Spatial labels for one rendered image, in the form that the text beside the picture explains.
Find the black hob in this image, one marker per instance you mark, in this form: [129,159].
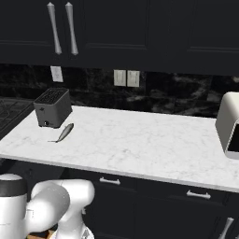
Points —
[9,112]

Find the grey fish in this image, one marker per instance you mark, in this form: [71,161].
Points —
[65,132]

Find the black base cupboard door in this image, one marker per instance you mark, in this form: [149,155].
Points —
[115,214]
[183,221]

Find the white wall socket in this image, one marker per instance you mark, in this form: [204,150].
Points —
[57,74]

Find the dark grey toaster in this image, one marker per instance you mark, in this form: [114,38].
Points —
[53,108]

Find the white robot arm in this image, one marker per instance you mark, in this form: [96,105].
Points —
[46,202]

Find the white microwave oven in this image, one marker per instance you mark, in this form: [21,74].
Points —
[228,124]

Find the black wall cupboard door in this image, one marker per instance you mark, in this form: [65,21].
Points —
[205,34]
[112,31]
[25,28]

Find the black drawer front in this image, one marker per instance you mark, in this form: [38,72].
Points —
[115,181]
[186,193]

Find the white wall switch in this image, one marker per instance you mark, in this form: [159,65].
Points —
[133,78]
[119,77]

